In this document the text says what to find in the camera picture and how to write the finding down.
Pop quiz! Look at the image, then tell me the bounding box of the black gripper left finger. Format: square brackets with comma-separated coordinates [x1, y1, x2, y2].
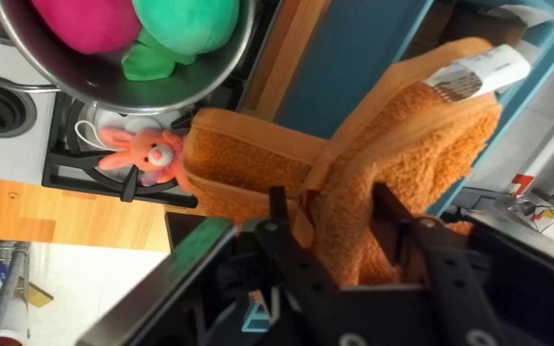
[254, 185, 356, 346]

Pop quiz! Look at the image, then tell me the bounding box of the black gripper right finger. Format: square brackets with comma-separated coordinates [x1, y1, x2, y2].
[371, 181, 504, 346]

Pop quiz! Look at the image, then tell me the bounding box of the orange terry towel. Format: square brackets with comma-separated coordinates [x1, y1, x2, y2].
[179, 37, 535, 289]

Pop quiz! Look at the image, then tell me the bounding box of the pink orange bunny toy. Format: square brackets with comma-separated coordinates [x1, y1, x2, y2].
[94, 126, 188, 191]

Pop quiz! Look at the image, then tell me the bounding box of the teal plastic bin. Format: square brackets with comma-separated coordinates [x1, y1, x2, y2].
[275, 0, 554, 218]

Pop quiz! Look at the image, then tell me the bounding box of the wooden countertop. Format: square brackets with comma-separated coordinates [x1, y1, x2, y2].
[0, 0, 333, 254]

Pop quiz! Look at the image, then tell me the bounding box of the black stove grate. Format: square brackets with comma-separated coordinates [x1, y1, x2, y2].
[40, 89, 198, 208]

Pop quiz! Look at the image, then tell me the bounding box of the green plush ball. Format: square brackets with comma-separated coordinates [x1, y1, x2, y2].
[119, 0, 242, 83]

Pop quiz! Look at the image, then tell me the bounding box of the stainless steel pot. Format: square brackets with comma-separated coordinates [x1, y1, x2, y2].
[0, 0, 260, 116]

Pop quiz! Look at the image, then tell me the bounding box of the grey stove knob panel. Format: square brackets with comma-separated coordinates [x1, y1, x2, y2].
[0, 26, 61, 189]

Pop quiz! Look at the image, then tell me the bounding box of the pink plush ball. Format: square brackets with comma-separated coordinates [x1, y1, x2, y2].
[29, 0, 142, 56]

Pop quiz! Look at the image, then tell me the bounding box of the black metal railing frame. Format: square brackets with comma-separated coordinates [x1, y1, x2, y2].
[73, 210, 240, 346]

